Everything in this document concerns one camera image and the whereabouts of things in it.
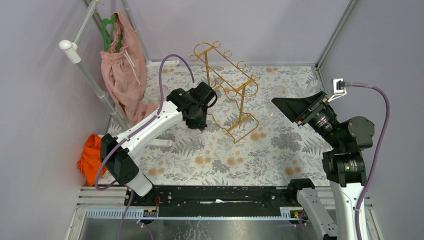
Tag floral tablecloth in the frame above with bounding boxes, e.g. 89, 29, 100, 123
96, 64, 337, 187

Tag pink shorts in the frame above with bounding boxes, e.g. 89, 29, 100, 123
100, 12, 158, 126

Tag green clothes hanger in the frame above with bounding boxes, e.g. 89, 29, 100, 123
100, 13, 123, 53

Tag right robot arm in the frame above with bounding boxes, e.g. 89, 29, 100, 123
271, 91, 375, 240

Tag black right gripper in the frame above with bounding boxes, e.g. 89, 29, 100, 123
271, 88, 343, 148

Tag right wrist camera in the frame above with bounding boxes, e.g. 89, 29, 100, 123
328, 78, 347, 102

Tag orange cloth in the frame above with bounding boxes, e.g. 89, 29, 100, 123
76, 134, 102, 187

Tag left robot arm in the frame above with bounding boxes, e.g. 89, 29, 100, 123
100, 82, 218, 206

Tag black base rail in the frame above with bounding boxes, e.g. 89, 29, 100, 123
123, 185, 299, 218

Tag silver clothes rail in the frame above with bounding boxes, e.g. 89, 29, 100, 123
58, 0, 150, 132

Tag gold wire wine glass rack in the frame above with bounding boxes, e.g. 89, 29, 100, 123
189, 41, 261, 144

